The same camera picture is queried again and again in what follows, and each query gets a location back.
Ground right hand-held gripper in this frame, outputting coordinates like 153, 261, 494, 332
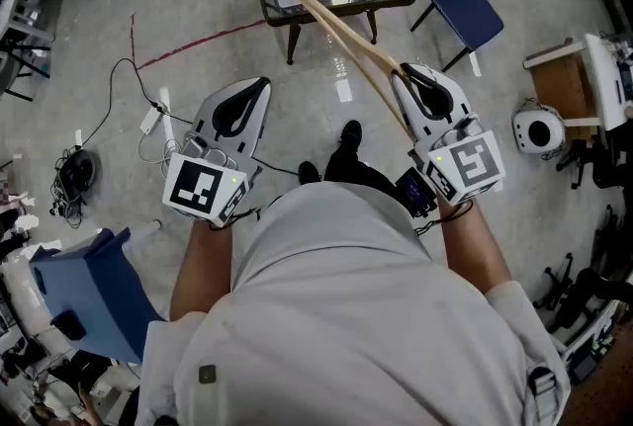
392, 62, 507, 207

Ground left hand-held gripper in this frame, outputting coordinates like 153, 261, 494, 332
162, 76, 274, 226

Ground wooden clothes hanger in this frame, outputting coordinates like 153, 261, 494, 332
280, 0, 415, 141

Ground person's left forearm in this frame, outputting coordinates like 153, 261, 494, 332
169, 218, 233, 322

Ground person's right forearm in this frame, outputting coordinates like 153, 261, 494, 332
437, 201, 513, 295

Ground white power strip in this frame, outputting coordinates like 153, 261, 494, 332
139, 103, 163, 135

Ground person's right black shoe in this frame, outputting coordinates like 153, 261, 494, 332
339, 120, 363, 151

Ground person's black shoe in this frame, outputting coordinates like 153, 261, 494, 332
298, 160, 322, 186
339, 120, 363, 151

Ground black waist device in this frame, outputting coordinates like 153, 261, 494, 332
395, 166, 439, 220

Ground person's left black shoe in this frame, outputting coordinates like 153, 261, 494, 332
298, 160, 322, 186

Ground person's black trousers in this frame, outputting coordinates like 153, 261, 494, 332
323, 141, 402, 192

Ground blue chair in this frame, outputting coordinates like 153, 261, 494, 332
409, 0, 505, 73

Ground wooden cabinet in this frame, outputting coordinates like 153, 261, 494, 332
522, 38, 602, 143

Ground white tube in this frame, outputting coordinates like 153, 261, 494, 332
131, 218, 162, 237

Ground black round floor device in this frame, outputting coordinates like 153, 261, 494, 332
48, 144, 98, 227

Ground white desk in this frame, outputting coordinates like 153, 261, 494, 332
583, 33, 633, 131

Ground black chair base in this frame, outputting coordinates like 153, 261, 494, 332
556, 127, 633, 191

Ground blue stool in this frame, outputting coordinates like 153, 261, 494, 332
28, 226, 167, 365

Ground person's white shirt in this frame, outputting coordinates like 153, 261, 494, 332
140, 181, 573, 426

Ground black folded stand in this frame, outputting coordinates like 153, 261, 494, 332
531, 253, 633, 331

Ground white coiled cable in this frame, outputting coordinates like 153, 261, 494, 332
136, 131, 182, 166

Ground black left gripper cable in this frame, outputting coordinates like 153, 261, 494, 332
207, 206, 263, 232

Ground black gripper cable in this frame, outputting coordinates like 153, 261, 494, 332
414, 199, 476, 237
207, 206, 263, 232

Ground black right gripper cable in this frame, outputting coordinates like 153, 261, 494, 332
414, 199, 476, 237

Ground black floor cable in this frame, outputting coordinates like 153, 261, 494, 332
81, 57, 194, 148

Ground grey shoulder strap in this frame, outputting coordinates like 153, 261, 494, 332
526, 366, 560, 426

